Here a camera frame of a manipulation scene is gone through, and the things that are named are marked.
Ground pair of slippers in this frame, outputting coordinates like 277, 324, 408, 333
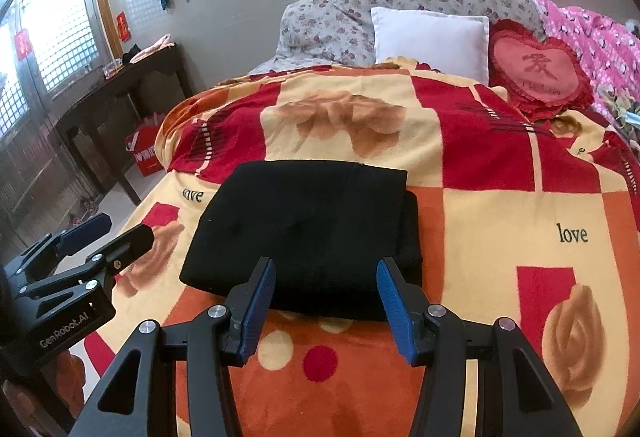
70, 200, 101, 224

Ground dark wooden table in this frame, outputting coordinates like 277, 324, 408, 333
47, 42, 196, 208

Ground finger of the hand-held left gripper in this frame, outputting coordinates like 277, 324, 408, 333
19, 223, 156, 315
7, 212, 112, 278

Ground red heart pillow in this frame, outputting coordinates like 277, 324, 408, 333
487, 18, 593, 123

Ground pink cloth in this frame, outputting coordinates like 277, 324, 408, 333
136, 34, 177, 64

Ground pink printed quilt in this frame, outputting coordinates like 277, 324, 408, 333
505, 0, 640, 133

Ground red yellow printed blanket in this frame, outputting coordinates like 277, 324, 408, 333
50, 57, 640, 437

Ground grid window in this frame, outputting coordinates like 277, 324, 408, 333
0, 0, 108, 153

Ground black pants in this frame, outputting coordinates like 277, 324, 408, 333
179, 160, 426, 322

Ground white pillow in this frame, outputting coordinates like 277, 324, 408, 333
370, 6, 491, 85

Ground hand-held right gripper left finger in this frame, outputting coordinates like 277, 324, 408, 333
67, 256, 277, 437

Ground red shopping bag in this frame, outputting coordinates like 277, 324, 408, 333
125, 113, 168, 177

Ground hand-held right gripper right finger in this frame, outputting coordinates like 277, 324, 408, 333
376, 257, 583, 437

